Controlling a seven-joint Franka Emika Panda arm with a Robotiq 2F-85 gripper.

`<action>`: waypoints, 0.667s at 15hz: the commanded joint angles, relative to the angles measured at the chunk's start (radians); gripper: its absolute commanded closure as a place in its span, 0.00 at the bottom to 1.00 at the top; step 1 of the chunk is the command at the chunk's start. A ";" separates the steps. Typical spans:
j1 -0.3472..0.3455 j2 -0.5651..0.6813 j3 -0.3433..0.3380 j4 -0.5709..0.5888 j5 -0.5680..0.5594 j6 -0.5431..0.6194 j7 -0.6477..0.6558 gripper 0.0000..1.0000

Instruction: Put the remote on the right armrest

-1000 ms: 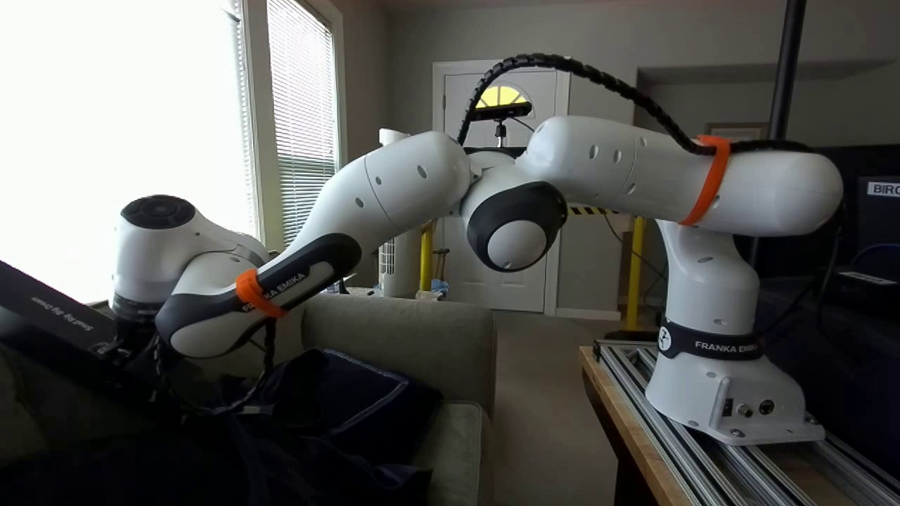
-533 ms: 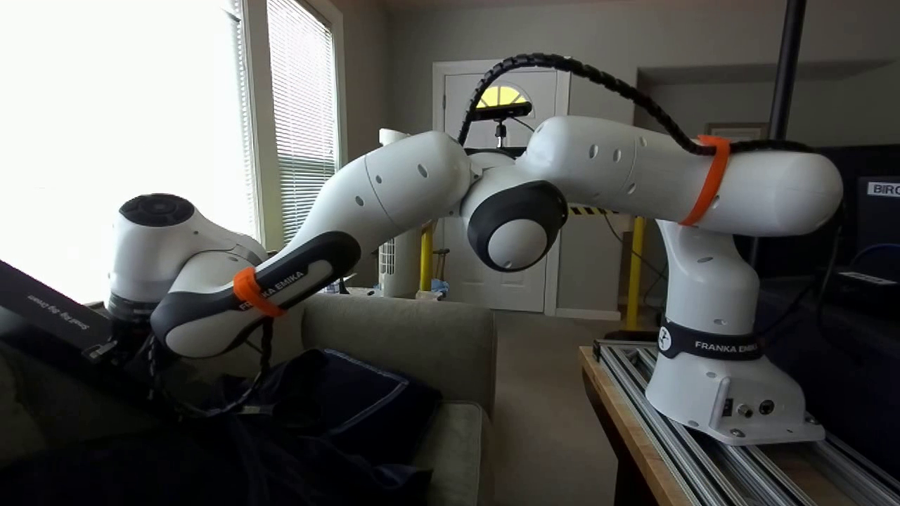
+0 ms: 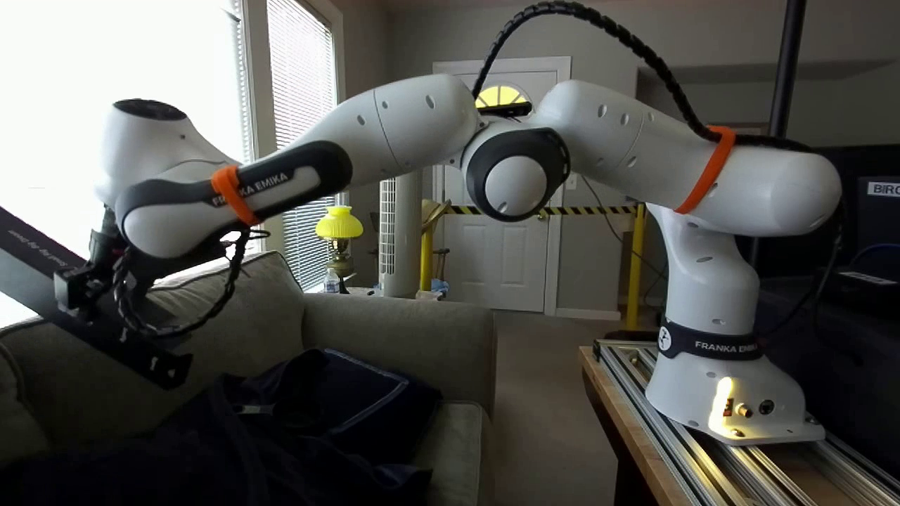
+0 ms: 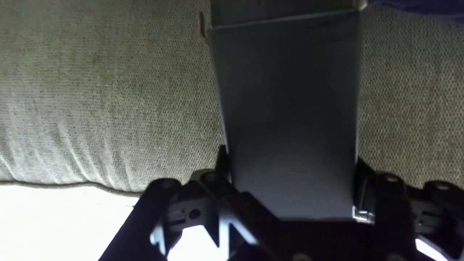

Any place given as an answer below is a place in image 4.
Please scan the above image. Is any dark blue fabric bag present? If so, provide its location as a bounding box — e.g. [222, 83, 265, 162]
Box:
[371, 0, 464, 20]

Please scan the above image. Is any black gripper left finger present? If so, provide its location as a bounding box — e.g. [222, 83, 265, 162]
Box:
[99, 143, 277, 261]

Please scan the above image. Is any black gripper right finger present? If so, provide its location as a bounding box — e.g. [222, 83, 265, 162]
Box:
[351, 156, 464, 261]

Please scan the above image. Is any long dark grey remote box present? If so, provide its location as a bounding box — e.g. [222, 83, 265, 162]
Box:
[199, 0, 368, 223]

